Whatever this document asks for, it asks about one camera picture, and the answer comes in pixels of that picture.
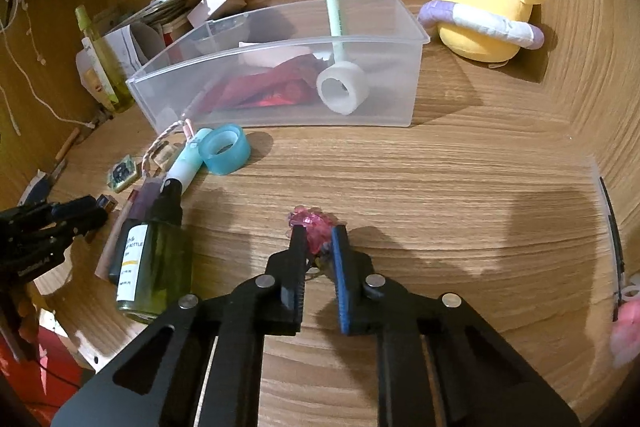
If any dark green spray bottle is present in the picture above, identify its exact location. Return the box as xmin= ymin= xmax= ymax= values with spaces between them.
xmin=107 ymin=179 xmax=195 ymax=324

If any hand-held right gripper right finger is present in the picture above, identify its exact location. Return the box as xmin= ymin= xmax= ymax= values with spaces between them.
xmin=330 ymin=225 xmax=581 ymax=427

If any pink white braided cord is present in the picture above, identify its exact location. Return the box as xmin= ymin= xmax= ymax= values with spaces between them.
xmin=137 ymin=118 xmax=197 ymax=180

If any white cable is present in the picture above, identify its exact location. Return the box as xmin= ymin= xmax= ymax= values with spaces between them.
xmin=0 ymin=0 xmax=98 ymax=130

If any wooden handled tool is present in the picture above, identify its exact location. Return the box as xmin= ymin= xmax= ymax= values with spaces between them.
xmin=52 ymin=127 xmax=82 ymax=178

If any pink hair clip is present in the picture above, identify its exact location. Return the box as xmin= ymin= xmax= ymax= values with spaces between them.
xmin=285 ymin=206 xmax=335 ymax=258

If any mint green tube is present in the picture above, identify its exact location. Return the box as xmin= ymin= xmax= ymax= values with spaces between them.
xmin=321 ymin=0 xmax=353 ymax=68

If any clear plastic storage box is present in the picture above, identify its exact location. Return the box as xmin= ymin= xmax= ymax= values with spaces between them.
xmin=125 ymin=0 xmax=431 ymax=132

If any white tape roll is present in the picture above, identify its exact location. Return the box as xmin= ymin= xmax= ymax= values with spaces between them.
xmin=316 ymin=59 xmax=371 ymax=116

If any red white carton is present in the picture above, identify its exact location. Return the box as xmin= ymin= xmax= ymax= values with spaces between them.
xmin=161 ymin=19 xmax=190 ymax=46

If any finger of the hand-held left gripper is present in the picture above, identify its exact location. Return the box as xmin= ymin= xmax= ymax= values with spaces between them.
xmin=0 ymin=203 xmax=66 ymax=233
xmin=30 ymin=196 xmax=109 ymax=248

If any red cloth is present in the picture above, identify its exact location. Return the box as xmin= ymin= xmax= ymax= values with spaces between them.
xmin=0 ymin=327 xmax=96 ymax=408

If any small white box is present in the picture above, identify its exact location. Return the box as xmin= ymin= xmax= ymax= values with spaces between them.
xmin=187 ymin=0 xmax=248 ymax=28

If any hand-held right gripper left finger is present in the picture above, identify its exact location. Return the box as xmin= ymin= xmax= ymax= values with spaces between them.
xmin=50 ymin=224 xmax=308 ymax=427

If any red paper packet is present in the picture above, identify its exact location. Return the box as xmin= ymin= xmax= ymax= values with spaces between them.
xmin=190 ymin=54 xmax=326 ymax=115

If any small mint bottle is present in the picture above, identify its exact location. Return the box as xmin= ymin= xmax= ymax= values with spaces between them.
xmin=165 ymin=128 xmax=213 ymax=195

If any pink paw toy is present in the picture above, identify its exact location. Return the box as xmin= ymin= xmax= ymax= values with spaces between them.
xmin=610 ymin=274 xmax=640 ymax=368

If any clear plastic bowl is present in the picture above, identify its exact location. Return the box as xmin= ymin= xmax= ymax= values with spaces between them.
xmin=192 ymin=19 xmax=251 ymax=55

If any white folded paper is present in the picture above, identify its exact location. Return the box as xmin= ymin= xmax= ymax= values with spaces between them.
xmin=76 ymin=23 xmax=173 ymax=80

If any teal tape roll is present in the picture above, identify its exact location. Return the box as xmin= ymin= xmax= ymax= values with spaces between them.
xmin=199 ymin=123 xmax=252 ymax=175

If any small green square card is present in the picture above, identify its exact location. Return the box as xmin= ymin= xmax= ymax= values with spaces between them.
xmin=106 ymin=156 xmax=137 ymax=192

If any yellow-green spray bottle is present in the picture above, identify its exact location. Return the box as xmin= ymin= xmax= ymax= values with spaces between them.
xmin=75 ymin=5 xmax=136 ymax=112

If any stack of booklets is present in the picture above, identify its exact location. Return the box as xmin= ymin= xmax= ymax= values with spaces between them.
xmin=127 ymin=0 xmax=201 ymax=28

